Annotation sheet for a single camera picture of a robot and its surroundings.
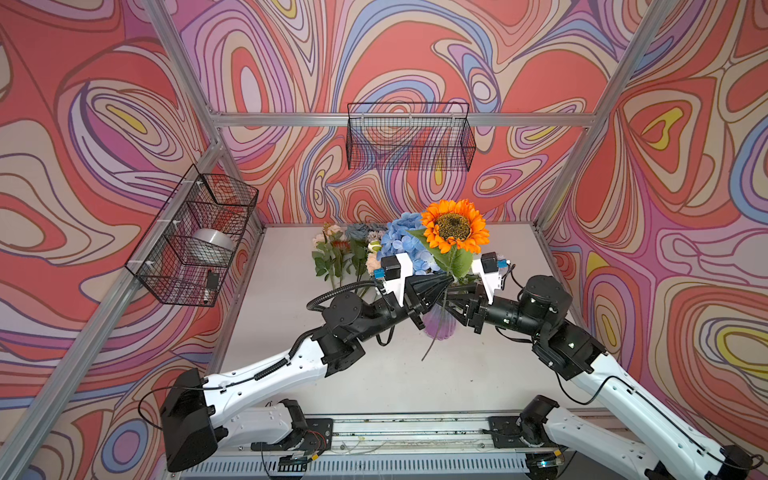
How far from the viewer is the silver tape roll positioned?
2.32 feet

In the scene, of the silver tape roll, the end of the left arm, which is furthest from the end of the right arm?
the silver tape roll

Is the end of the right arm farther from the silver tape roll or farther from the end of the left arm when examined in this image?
the silver tape roll
